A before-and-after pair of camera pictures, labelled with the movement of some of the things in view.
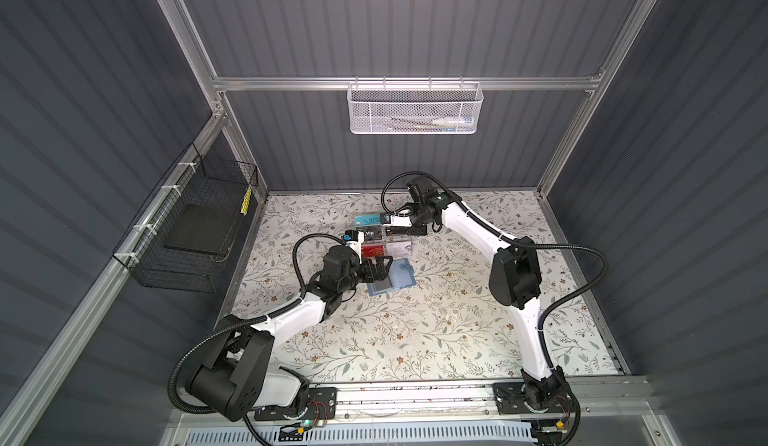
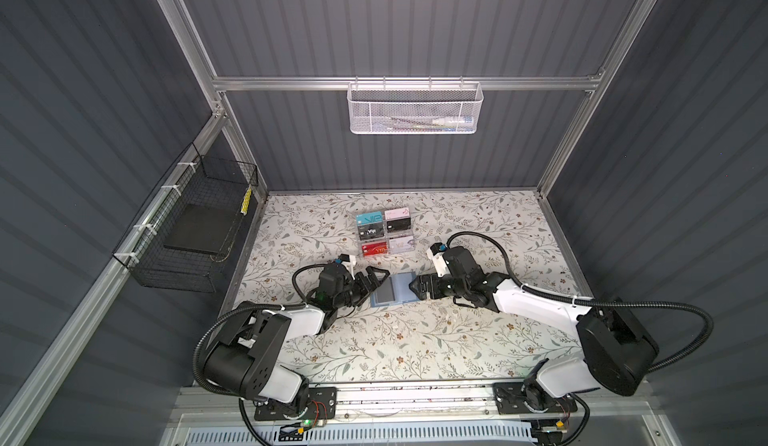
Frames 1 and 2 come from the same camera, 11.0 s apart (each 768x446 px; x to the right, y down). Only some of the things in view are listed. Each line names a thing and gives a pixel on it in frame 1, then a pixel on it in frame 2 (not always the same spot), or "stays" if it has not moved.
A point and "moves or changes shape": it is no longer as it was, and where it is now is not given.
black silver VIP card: x=371 y=232 stays
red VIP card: x=372 y=250 stays
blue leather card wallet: x=401 y=275 moves or changes shape
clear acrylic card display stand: x=384 y=240 stays
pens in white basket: x=444 y=124 stays
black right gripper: x=415 y=231 -> x=432 y=280
